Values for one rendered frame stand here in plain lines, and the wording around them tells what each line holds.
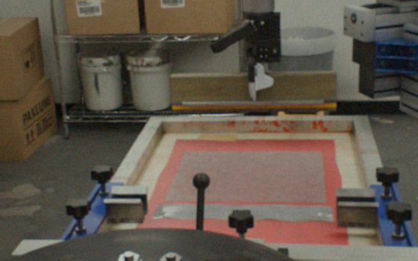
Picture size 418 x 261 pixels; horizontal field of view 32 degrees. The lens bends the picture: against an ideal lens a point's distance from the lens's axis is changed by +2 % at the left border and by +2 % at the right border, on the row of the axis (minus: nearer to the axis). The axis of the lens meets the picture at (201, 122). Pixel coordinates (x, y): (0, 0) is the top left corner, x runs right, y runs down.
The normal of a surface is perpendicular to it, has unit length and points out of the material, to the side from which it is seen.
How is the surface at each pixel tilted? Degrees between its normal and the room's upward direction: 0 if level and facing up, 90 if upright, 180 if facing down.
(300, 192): 0
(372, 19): 90
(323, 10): 90
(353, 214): 90
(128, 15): 90
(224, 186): 0
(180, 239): 0
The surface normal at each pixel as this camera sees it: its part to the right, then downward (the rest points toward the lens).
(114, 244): -0.04, -0.95
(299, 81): -0.13, 0.32
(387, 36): 0.29, 0.29
